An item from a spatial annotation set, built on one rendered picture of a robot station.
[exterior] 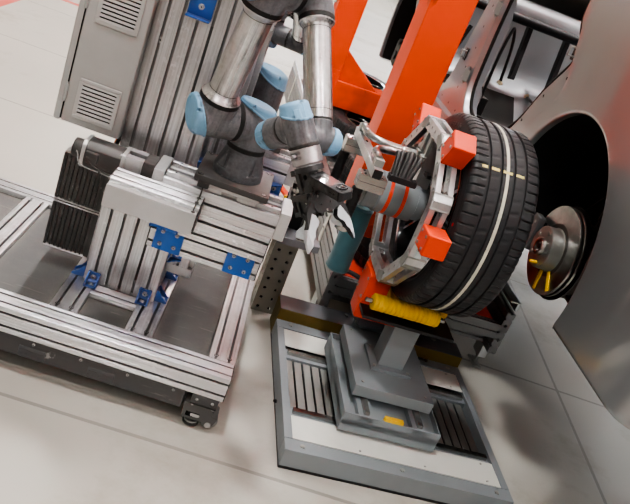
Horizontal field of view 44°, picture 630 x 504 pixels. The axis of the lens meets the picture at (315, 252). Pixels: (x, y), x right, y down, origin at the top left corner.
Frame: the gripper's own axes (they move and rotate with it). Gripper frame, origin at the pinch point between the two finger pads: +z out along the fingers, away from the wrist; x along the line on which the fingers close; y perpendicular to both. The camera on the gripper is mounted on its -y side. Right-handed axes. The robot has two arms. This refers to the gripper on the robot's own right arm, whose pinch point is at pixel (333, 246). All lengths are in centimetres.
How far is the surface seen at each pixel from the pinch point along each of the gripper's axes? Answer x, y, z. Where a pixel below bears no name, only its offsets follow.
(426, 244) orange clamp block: -48, 15, 11
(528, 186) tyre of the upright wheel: -81, 0, 3
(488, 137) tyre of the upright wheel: -81, 10, -14
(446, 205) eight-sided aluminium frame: -59, 14, 2
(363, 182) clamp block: -44, 31, -10
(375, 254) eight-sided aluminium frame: -67, 56, 17
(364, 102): -231, 206, -45
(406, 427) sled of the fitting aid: -55, 49, 76
